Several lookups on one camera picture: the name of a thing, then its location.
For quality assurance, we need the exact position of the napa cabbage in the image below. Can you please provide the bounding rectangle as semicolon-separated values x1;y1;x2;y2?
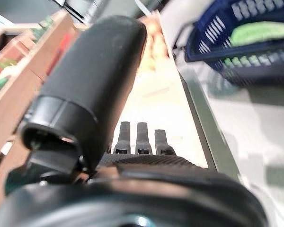
229;21;284;47

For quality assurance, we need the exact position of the blue plastic shopping basket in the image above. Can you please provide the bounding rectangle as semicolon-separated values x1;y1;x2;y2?
184;0;284;87

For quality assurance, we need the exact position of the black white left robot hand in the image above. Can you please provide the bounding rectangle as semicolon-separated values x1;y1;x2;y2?
0;15;268;227

